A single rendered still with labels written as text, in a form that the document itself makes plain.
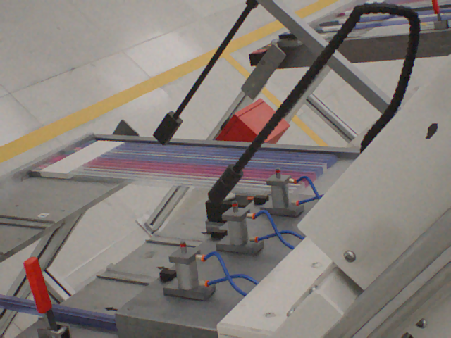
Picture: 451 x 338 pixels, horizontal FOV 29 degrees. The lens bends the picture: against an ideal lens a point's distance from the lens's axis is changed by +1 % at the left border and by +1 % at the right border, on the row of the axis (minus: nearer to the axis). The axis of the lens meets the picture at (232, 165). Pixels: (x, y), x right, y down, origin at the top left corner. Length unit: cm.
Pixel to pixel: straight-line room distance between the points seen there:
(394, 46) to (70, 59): 133
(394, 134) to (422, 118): 2
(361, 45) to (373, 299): 161
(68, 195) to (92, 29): 193
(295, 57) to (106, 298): 134
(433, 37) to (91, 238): 112
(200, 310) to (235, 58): 284
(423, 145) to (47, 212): 86
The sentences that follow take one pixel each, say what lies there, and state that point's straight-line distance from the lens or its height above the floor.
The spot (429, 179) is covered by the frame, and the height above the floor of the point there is 150.
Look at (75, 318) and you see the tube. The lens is 102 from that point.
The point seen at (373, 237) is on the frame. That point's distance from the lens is 65.
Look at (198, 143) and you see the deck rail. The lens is 156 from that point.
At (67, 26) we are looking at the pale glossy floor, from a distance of 327.
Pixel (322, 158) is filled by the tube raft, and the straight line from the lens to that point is 141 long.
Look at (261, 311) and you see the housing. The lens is 81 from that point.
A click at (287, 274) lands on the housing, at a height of 124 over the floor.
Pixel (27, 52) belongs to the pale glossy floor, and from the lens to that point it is 305.
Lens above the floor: 178
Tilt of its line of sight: 35 degrees down
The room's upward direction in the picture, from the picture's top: 38 degrees clockwise
